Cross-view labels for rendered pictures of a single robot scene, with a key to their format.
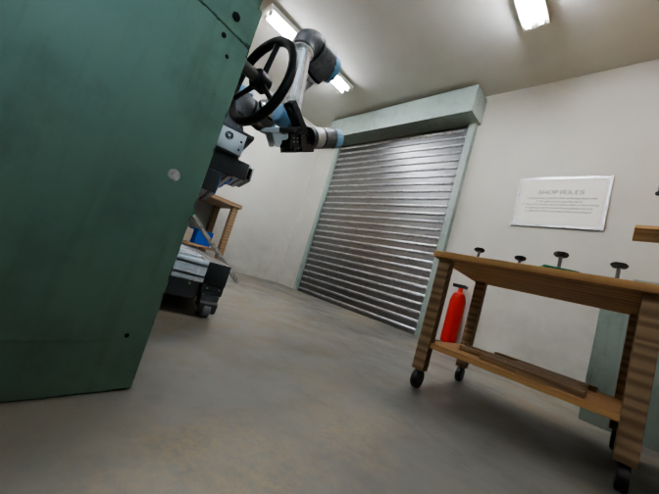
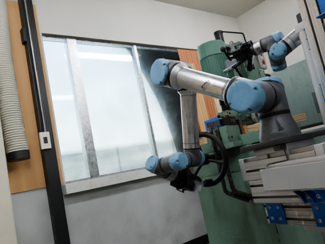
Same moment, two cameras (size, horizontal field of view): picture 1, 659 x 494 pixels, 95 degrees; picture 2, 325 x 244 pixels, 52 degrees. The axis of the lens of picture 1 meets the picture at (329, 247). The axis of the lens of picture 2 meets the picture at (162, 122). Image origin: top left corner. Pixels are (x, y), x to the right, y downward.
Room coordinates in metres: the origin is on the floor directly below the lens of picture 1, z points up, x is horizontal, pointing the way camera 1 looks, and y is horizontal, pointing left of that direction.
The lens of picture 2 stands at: (2.66, 0.27, 0.78)
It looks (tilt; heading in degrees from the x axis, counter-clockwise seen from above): 8 degrees up; 183
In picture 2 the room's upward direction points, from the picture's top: 12 degrees counter-clockwise
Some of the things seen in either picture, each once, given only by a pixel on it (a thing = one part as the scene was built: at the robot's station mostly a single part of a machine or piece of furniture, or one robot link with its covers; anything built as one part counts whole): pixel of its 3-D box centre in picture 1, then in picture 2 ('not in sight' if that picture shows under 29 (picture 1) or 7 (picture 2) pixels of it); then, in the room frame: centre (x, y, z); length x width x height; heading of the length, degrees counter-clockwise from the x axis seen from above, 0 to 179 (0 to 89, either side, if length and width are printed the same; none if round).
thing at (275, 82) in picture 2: (238, 101); (268, 96); (1.38, 0.61, 0.98); 0.13 x 0.12 x 0.14; 139
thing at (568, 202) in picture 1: (558, 202); not in sight; (2.47, -1.76, 1.48); 0.64 x 0.02 x 0.46; 43
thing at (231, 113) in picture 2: not in sight; (229, 118); (0.58, 0.57, 1.03); 0.14 x 0.07 x 0.09; 142
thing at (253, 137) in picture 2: not in sight; (233, 142); (0.72, 0.53, 0.87); 0.61 x 0.30 x 0.06; 52
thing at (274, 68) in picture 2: not in sight; (277, 58); (0.96, 0.81, 1.23); 0.11 x 0.08 x 0.11; 167
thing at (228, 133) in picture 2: not in sight; (223, 135); (0.79, 0.48, 0.91); 0.15 x 0.14 x 0.09; 52
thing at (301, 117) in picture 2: not in sight; (257, 129); (0.70, 0.68, 0.92); 0.56 x 0.02 x 0.04; 52
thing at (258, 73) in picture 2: not in sight; (258, 81); (0.52, 0.80, 1.23); 0.09 x 0.08 x 0.15; 142
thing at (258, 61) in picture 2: not in sight; (257, 58); (0.43, 0.86, 1.40); 0.10 x 0.06 x 0.16; 142
